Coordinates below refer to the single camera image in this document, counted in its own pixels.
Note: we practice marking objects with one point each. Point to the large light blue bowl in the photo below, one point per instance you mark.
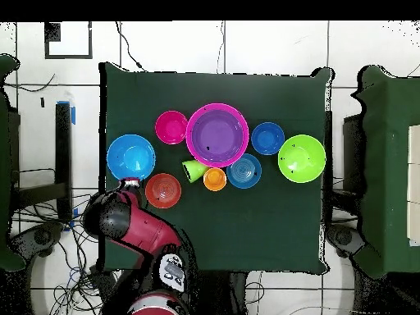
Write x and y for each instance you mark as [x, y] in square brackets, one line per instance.
[131, 157]

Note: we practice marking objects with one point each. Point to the orange bowl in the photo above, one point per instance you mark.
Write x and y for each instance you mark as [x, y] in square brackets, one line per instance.
[163, 191]

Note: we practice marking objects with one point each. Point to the large pink bowl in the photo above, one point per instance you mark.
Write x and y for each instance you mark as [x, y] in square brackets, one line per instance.
[188, 141]

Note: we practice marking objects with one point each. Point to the purple bowl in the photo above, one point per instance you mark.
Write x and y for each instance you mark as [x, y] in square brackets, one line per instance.
[216, 134]

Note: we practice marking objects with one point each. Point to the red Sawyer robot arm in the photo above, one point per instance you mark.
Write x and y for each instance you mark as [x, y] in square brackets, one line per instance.
[144, 226]

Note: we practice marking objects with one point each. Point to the green cup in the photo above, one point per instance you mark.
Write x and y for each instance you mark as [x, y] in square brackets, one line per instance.
[197, 169]

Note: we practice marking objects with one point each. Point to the small crimson bowl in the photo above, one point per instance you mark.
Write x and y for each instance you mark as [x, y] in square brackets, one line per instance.
[170, 127]

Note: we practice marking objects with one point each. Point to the black stand with blue tape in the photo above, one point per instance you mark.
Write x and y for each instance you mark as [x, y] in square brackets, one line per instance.
[63, 157]

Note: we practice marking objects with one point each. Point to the orange cup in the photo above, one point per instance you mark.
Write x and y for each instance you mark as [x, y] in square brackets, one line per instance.
[215, 179]

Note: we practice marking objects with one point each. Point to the black power adapter box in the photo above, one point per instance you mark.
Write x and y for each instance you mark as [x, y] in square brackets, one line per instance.
[100, 279]

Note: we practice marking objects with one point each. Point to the translucent blue ribbed bowl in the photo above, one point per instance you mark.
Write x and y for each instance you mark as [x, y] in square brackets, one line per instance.
[244, 172]

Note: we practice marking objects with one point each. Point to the dark green table cloth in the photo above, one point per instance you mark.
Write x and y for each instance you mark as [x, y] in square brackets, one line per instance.
[203, 88]

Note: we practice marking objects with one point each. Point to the green cloth covered table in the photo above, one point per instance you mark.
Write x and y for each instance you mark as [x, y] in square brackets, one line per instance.
[387, 164]
[4, 164]

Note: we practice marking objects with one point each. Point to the small dark blue bowl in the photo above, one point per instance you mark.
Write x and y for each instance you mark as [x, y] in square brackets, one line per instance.
[267, 138]

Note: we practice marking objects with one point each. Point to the large green bowl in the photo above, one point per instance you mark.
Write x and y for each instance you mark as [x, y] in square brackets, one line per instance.
[302, 159]

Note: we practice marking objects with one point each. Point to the white boxes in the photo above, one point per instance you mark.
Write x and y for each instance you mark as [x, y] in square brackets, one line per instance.
[414, 183]

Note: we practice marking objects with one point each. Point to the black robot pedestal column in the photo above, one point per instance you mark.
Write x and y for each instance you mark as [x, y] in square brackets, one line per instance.
[220, 295]

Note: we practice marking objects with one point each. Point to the black square floor frame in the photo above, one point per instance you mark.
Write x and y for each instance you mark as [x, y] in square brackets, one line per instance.
[52, 31]

